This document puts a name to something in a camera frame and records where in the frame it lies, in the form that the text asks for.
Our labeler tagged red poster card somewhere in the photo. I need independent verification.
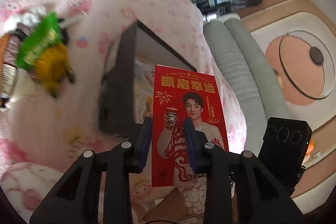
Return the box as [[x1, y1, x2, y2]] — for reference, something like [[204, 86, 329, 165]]
[[151, 65, 228, 187]]

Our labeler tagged grey ribbed sofa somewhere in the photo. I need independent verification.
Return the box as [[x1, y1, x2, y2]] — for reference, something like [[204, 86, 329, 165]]
[[203, 18, 290, 155]]

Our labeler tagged black storage box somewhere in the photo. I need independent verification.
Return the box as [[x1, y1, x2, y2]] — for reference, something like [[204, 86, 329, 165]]
[[98, 20, 197, 136]]

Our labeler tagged yellow snack bag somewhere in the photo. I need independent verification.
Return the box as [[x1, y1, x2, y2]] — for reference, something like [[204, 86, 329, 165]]
[[33, 43, 75, 98]]

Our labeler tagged cartoon sticker sheet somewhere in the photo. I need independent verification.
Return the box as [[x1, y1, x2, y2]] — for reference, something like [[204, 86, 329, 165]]
[[133, 57, 154, 123]]

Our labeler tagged green snack bag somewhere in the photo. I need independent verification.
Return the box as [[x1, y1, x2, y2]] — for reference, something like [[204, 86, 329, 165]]
[[15, 12, 62, 71]]

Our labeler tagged pink cartoon bed blanket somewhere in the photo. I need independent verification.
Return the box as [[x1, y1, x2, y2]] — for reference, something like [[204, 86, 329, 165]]
[[1, 0, 247, 221]]

